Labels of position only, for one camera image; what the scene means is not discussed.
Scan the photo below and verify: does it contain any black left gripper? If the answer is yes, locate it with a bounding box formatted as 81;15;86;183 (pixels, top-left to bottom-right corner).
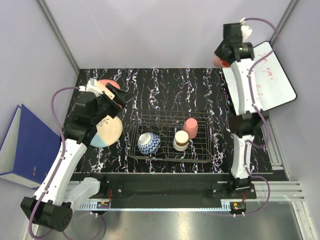
91;83;136;124

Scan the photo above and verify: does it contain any pink cup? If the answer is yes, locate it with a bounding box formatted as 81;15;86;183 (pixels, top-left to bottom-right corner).
182;118;198;140
212;55;230;68

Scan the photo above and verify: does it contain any pink and cream plate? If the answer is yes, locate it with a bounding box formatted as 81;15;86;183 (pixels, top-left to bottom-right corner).
96;79;121;97

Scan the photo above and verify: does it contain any blue and cream plate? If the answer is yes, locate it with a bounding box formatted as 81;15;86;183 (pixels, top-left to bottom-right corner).
90;116;123;148

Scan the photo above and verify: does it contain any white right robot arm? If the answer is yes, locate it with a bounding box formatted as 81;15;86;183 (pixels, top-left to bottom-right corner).
214;22;269;199

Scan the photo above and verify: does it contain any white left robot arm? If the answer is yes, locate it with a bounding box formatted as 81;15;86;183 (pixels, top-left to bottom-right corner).
20;83;135;239

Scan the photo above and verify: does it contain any blue patterned bowl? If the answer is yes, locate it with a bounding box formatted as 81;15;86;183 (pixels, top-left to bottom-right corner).
137;132;161;155

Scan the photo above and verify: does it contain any whiteboard with red writing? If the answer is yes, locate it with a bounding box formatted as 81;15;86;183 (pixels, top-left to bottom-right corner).
222;41;298;115

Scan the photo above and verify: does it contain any cream and brown cup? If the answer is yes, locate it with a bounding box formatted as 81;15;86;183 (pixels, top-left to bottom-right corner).
173;130;189;152

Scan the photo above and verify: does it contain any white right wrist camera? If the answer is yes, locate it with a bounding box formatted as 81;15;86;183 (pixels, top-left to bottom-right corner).
239;17;253;42

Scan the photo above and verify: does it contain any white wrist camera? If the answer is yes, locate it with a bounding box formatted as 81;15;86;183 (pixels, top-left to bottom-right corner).
239;17;253;42
79;78;103;97

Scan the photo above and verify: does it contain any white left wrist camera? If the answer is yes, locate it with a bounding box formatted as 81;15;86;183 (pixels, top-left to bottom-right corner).
79;78;103;97

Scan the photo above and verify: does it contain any black wire dish rack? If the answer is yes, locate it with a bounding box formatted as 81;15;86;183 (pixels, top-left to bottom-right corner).
129;109;215;163

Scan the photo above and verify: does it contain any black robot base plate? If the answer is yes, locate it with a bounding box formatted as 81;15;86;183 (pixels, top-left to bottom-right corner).
103;173;257;210

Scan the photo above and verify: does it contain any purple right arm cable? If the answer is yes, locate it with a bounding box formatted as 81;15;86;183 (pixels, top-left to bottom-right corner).
207;17;280;217

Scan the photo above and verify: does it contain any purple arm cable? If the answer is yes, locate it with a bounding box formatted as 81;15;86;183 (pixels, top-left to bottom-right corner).
207;17;280;217
27;86;108;240

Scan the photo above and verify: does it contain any blue ring binder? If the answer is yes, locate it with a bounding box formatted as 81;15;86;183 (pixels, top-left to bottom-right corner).
0;105;61;189

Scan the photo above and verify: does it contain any aluminium frame rail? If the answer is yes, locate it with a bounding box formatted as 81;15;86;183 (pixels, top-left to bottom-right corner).
36;0;80;75

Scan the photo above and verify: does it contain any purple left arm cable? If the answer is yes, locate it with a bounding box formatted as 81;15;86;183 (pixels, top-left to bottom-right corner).
27;86;108;240

